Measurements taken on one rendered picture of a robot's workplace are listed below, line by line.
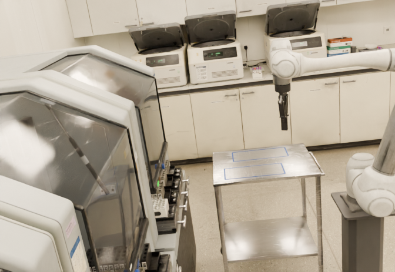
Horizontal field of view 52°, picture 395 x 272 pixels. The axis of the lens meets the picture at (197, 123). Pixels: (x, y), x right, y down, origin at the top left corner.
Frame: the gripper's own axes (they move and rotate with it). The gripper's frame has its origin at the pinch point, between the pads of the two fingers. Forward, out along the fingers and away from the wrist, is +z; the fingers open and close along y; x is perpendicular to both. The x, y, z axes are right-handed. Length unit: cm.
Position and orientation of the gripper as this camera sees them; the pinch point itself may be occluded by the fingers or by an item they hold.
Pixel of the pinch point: (284, 123)
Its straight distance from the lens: 204.5
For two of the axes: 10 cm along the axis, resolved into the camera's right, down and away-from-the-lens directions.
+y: 4.0, -3.4, 8.5
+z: 1.1, 9.4, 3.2
